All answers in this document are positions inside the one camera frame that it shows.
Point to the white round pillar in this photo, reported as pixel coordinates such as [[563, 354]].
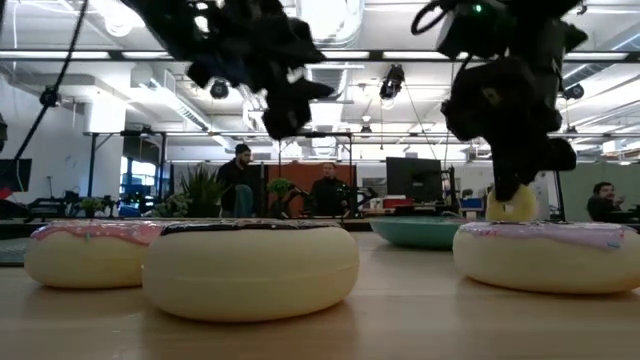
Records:
[[542, 200]]

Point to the red box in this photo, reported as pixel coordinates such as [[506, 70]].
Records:
[[397, 203]]

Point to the pink frosted donut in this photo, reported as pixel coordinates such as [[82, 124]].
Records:
[[85, 260]]

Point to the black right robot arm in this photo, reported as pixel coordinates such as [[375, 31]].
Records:
[[545, 30]]

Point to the grey-green partition panel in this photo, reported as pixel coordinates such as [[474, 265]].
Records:
[[580, 190]]

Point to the leafy green plant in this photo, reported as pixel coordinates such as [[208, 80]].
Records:
[[172, 206]]

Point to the person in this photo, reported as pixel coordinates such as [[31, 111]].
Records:
[[232, 182], [600, 207], [327, 195]]

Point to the small green potted plant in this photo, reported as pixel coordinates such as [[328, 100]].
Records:
[[91, 205]]

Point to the black ceiling spotlight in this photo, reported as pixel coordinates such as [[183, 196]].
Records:
[[219, 90], [574, 91], [391, 85]]

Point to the black cabinet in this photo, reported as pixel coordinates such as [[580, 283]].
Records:
[[261, 190]]

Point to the large spiky potted plant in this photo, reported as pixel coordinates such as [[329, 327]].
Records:
[[200, 192]]

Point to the small plant in dark pot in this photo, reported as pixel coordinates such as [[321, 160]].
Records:
[[278, 187]]

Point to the silver round ventilation duct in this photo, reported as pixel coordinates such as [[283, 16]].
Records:
[[340, 20]]

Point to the black overhead light bar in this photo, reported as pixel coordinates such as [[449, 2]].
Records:
[[375, 55]]

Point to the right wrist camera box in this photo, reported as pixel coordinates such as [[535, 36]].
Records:
[[475, 30]]

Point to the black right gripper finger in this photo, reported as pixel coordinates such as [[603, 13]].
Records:
[[555, 155], [507, 170]]

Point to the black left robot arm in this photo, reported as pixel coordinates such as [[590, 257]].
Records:
[[160, 20]]

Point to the lilac frosted donut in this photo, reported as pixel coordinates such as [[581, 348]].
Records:
[[540, 265]]

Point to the teal plate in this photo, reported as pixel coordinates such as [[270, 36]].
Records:
[[415, 235]]

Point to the chocolate frosted donut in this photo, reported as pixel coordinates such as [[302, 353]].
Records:
[[250, 275]]

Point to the black monitor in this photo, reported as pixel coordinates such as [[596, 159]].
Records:
[[412, 177]]

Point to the orange partition wall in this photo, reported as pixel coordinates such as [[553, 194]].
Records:
[[300, 172]]

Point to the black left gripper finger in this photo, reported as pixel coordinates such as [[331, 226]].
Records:
[[287, 117], [315, 89]]

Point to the black wall screen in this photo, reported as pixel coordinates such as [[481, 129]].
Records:
[[15, 175]]

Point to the blue box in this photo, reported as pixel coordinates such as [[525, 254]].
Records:
[[471, 203]]

